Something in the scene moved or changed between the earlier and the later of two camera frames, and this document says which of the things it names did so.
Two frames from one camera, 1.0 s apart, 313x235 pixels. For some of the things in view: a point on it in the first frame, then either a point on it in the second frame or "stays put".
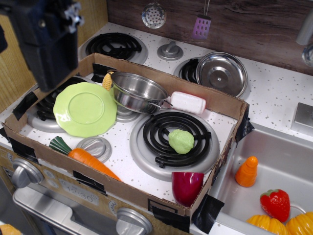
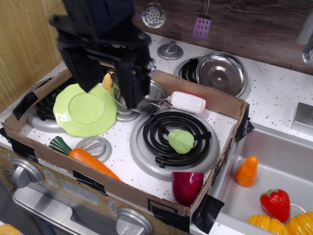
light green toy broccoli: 181,141 stays put
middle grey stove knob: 125,115 stays put
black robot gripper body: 48,31 to 107,27
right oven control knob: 129,222 stays put
